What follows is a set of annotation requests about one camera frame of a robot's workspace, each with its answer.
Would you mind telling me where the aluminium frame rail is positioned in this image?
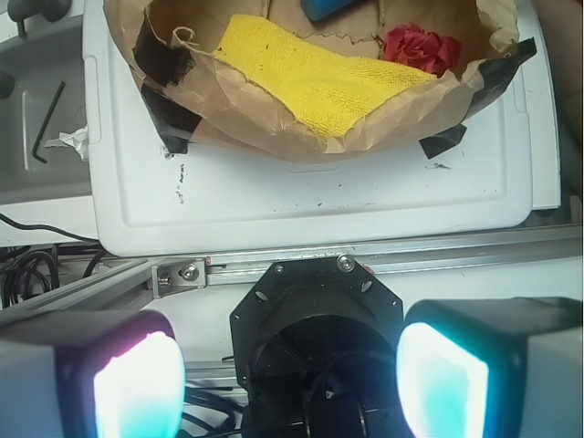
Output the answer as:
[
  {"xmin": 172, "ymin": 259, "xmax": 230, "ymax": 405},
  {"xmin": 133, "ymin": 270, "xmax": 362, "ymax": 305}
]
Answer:
[{"xmin": 1, "ymin": 224, "xmax": 583, "ymax": 310}]

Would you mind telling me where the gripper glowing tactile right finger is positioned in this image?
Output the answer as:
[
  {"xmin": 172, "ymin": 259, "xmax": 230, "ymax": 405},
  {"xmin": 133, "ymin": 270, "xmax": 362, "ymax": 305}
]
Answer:
[{"xmin": 396, "ymin": 297, "xmax": 583, "ymax": 437}]

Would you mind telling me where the black hex key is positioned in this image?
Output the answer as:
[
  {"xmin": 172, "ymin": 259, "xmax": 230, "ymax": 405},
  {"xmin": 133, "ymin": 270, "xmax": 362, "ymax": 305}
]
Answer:
[{"xmin": 31, "ymin": 81, "xmax": 66, "ymax": 164}]

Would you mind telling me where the brown paper bag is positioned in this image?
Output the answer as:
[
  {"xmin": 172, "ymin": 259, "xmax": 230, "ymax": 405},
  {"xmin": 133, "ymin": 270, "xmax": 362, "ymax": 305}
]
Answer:
[{"xmin": 103, "ymin": 1, "xmax": 537, "ymax": 163}]

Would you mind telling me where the black cable bundle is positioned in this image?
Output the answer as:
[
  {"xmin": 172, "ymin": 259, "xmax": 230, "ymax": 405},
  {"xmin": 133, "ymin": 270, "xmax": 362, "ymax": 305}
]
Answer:
[{"xmin": 0, "ymin": 212, "xmax": 115, "ymax": 316}]

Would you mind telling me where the yellow cloth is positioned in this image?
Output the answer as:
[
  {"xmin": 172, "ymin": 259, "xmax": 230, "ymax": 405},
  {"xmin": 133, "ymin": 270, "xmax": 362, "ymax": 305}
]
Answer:
[{"xmin": 213, "ymin": 14, "xmax": 436, "ymax": 139}]

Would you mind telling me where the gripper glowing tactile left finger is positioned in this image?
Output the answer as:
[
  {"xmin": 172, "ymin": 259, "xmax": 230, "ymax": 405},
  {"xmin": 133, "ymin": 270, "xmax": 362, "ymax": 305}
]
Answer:
[{"xmin": 1, "ymin": 309, "xmax": 186, "ymax": 437}]

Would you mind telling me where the grey plastic bin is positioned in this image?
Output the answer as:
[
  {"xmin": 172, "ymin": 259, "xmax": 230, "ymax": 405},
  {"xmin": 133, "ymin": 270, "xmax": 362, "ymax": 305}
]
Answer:
[{"xmin": 0, "ymin": 0, "xmax": 99, "ymax": 206}]

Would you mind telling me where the blue plastic bottle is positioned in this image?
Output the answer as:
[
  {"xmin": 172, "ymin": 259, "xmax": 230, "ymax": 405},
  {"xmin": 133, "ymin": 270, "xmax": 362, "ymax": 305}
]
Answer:
[{"xmin": 300, "ymin": 0, "xmax": 355, "ymax": 22}]

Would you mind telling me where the red crumpled cloth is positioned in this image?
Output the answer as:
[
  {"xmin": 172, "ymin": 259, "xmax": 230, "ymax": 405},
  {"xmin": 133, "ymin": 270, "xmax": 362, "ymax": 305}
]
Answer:
[{"xmin": 381, "ymin": 24, "xmax": 463, "ymax": 78}]

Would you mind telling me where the crumpled white paper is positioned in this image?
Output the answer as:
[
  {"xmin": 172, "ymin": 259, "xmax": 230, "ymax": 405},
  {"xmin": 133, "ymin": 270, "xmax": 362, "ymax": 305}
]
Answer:
[{"xmin": 43, "ymin": 126, "xmax": 89, "ymax": 162}]

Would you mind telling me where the white plastic lid tray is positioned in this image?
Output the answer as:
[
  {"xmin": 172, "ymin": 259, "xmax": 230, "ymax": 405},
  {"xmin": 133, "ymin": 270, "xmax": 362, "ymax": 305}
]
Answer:
[{"xmin": 83, "ymin": 1, "xmax": 560, "ymax": 256}]

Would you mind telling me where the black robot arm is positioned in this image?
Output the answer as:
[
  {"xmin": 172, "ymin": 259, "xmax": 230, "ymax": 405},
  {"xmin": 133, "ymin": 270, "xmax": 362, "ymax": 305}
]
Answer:
[{"xmin": 1, "ymin": 258, "xmax": 583, "ymax": 437}]

